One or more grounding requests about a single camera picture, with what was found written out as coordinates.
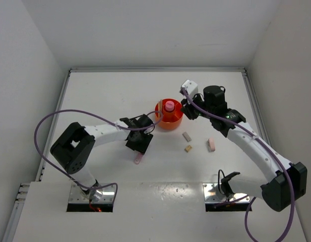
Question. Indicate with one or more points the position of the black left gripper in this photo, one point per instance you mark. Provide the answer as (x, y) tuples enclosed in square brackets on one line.
[(141, 147)]

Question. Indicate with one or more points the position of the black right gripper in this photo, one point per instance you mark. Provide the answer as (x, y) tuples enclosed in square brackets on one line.
[(186, 109)]

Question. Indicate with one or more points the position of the pink correction tape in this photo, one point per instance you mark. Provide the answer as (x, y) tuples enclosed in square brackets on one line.
[(138, 158)]

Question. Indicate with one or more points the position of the pink capped clear tube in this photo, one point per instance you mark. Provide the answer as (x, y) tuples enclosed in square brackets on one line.
[(169, 106)]

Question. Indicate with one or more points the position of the orange highlighter pen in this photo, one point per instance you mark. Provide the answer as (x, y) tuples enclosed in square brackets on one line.
[(162, 108)]

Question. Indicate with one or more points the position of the pale pink eraser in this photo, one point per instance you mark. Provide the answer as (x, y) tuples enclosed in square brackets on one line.
[(211, 145)]

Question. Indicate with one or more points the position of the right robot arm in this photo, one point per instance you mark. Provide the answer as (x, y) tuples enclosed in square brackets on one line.
[(285, 181)]

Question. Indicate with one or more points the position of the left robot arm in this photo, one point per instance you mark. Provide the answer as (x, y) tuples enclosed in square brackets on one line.
[(72, 149)]

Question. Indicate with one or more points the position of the orange round desk organizer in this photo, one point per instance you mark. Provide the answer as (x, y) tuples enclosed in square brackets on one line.
[(171, 120)]

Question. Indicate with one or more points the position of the grey eraser block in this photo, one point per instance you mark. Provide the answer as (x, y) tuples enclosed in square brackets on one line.
[(186, 136)]

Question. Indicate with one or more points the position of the cream pen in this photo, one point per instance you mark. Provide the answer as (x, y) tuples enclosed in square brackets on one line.
[(159, 108)]

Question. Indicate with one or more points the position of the small yellow eraser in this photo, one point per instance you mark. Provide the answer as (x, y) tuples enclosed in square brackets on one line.
[(188, 148)]

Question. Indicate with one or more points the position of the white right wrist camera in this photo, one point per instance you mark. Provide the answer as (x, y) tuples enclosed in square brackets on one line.
[(190, 87)]

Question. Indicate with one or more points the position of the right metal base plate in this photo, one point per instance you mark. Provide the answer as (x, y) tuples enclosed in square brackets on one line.
[(213, 196)]

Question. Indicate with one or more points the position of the metal base plate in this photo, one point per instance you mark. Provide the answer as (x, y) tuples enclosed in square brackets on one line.
[(104, 195), (213, 196)]

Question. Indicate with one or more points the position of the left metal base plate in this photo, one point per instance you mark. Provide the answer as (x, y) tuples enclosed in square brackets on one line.
[(104, 195)]

